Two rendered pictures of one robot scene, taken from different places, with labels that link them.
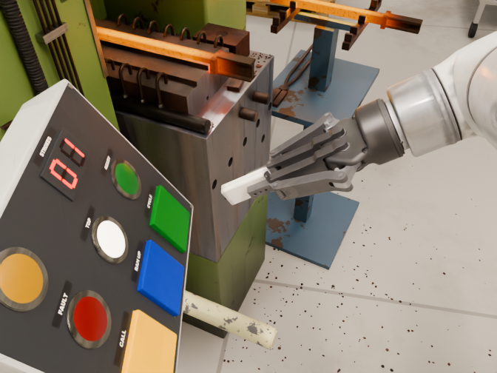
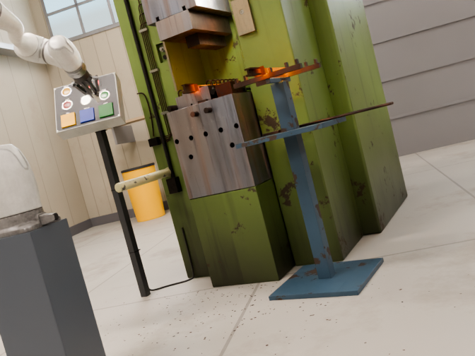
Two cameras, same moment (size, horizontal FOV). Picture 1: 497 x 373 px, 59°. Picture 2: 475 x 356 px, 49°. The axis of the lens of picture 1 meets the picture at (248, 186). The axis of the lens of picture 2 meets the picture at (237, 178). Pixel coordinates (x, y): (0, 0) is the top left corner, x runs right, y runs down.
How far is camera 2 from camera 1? 2.88 m
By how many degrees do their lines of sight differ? 90
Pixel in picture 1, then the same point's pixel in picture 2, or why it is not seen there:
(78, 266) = (75, 97)
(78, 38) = (166, 75)
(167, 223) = (101, 109)
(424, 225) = (338, 328)
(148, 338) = (69, 116)
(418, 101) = not seen: hidden behind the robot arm
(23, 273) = (66, 90)
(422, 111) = not seen: hidden behind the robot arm
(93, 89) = (171, 94)
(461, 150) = not seen: outside the picture
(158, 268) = (87, 111)
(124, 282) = (79, 107)
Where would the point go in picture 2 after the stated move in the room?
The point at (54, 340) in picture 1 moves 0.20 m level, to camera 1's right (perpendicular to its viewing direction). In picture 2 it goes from (60, 102) to (44, 99)
